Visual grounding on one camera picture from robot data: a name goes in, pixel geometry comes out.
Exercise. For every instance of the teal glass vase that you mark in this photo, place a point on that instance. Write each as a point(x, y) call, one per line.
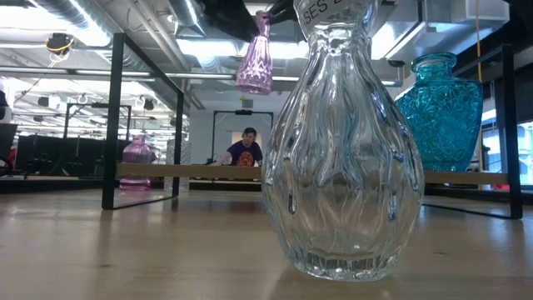
point(441, 121)

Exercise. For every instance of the slim-necked pink glass vase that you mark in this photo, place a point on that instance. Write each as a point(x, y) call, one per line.
point(255, 66)

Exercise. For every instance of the person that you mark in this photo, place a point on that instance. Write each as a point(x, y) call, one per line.
point(245, 156)

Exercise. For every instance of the black office furniture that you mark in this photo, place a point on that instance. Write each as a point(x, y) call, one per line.
point(62, 158)

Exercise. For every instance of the wooden shelf with black frame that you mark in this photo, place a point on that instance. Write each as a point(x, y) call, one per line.
point(187, 171)

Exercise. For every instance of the wavy ribbed clear glass vase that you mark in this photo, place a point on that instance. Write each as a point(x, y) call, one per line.
point(341, 187)

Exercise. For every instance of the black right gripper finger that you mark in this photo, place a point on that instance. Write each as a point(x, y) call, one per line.
point(285, 10)

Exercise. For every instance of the white ceiling air unit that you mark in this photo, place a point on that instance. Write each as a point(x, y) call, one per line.
point(479, 12)

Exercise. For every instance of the grey ceiling pipe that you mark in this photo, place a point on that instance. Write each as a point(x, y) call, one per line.
point(125, 74)

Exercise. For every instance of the wide pink glass vase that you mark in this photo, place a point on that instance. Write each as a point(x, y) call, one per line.
point(136, 154)

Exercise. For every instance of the silver ventilation duct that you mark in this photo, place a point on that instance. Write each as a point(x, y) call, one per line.
point(83, 18)

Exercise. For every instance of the black metal table frame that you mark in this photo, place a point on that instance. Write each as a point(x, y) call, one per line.
point(50, 184)

